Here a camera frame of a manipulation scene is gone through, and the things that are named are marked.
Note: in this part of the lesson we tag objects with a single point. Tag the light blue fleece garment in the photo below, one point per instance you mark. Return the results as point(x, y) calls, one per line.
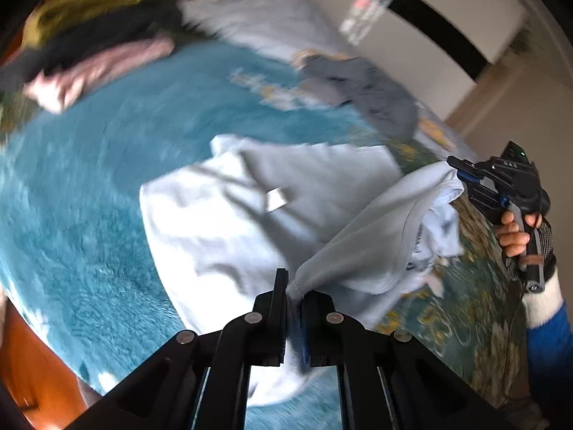
point(224, 233)

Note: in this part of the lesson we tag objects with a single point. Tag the person's right hand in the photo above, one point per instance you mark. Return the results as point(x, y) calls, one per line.
point(512, 239)

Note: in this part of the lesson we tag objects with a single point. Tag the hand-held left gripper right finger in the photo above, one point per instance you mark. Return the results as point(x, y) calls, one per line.
point(306, 331)

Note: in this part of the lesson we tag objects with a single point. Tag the teal floral blanket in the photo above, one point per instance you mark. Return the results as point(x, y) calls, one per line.
point(89, 188)

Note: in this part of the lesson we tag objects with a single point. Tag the green potted plant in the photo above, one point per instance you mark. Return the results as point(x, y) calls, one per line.
point(521, 41)

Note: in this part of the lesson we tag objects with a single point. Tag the dark grey garment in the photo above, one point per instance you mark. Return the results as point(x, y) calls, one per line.
point(371, 94)

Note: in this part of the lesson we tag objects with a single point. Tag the olive knitted sweater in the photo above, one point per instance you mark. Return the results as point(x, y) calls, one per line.
point(89, 4)

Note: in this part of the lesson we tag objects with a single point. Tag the charcoal fleece garment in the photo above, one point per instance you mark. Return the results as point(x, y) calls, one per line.
point(112, 31)

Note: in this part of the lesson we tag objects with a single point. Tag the pink fleece garment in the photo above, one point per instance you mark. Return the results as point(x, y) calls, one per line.
point(89, 71)

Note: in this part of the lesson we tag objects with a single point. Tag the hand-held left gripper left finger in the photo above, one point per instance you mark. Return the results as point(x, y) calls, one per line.
point(273, 322)

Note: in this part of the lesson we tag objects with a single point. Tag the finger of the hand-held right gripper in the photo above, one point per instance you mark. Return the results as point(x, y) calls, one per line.
point(472, 170)
point(490, 201)

